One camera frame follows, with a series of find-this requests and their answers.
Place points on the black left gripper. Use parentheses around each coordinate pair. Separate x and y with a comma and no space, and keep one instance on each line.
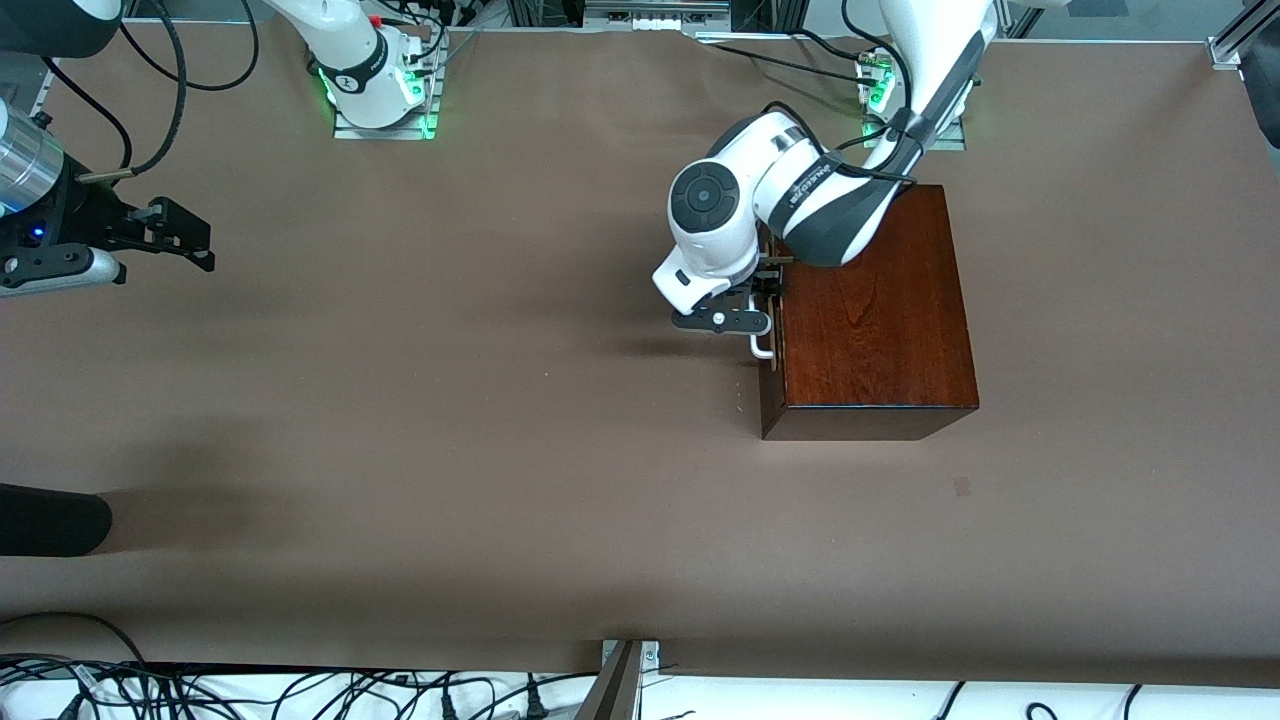
(766,282)

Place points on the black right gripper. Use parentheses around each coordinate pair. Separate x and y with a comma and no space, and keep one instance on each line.
(88,217)

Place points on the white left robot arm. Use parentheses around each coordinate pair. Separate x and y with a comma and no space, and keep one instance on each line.
(725,250)

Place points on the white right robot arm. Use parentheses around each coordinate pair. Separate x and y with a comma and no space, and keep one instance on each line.
(330,35)

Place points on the dark wooden cabinet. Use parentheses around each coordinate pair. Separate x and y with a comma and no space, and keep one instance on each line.
(870,330)

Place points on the brown paper table cover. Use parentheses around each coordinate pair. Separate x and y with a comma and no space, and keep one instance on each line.
(500,450)

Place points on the black foam cylinder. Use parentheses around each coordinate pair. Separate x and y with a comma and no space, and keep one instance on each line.
(50,520)

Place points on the aluminium profile bar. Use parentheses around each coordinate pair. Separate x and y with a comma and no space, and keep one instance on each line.
(615,690)

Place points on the aluminium corner profile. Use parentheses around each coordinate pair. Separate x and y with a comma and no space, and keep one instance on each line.
(1225,50)

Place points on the black rounded object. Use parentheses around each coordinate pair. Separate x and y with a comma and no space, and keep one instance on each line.
(1268,90)

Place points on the thin aluminium rail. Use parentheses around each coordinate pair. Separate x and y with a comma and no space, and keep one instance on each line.
(40,95)

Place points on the black frame post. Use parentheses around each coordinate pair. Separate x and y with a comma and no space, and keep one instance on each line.
(770,15)

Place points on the aluminium frame rail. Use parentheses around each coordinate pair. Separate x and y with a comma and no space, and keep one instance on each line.
(650,12)

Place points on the small aluminium bracket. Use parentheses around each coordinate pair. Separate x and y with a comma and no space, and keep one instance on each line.
(650,652)

